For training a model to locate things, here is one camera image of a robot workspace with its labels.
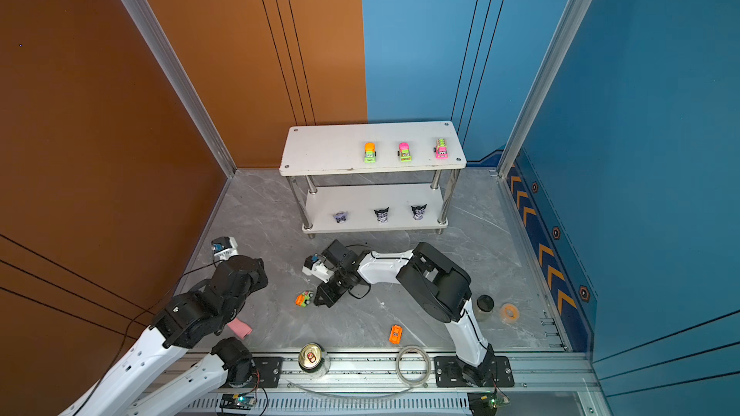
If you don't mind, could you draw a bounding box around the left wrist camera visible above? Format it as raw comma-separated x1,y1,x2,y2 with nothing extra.
211,236,238,263

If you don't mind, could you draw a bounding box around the green orange toy car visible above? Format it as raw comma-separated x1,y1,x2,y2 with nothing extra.
363,143,377,164

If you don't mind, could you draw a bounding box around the pink green toy car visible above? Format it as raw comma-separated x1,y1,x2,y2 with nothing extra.
398,143,412,163

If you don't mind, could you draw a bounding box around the pink green toy truck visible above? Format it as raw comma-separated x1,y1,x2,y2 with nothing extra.
434,138,449,160

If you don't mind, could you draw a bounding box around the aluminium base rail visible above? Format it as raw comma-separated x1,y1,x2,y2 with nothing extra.
208,350,610,415

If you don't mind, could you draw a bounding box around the orange tape roll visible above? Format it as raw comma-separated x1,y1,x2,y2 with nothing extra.
500,304,520,325

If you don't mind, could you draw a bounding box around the circuit board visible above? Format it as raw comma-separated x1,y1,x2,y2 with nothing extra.
468,392,511,416
219,393,257,413

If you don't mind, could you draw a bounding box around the clear coiled tube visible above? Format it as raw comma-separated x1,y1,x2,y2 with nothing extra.
394,345,433,388

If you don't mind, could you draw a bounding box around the metal can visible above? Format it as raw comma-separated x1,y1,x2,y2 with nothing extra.
298,343,330,377

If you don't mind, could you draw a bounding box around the light purple figure toy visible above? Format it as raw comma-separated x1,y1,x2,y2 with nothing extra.
333,211,349,225

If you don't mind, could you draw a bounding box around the orange green toy truck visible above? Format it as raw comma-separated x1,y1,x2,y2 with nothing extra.
295,291,314,307

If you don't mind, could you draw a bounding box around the right circuit board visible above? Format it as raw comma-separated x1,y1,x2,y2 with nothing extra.
468,392,511,416

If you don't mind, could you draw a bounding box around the white two-tier shelf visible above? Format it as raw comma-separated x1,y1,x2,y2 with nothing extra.
279,121,468,237

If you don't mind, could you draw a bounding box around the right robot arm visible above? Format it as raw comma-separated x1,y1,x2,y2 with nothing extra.
303,240,496,387

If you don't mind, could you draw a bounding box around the left circuit board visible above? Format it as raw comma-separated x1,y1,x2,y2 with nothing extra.
219,393,257,413

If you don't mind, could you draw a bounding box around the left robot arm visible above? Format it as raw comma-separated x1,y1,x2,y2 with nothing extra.
62,255,268,415

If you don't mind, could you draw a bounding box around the black purple figure toy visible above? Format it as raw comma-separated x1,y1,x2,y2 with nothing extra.
410,204,427,221

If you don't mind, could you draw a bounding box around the pink eraser block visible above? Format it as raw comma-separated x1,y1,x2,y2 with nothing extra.
227,319,252,340

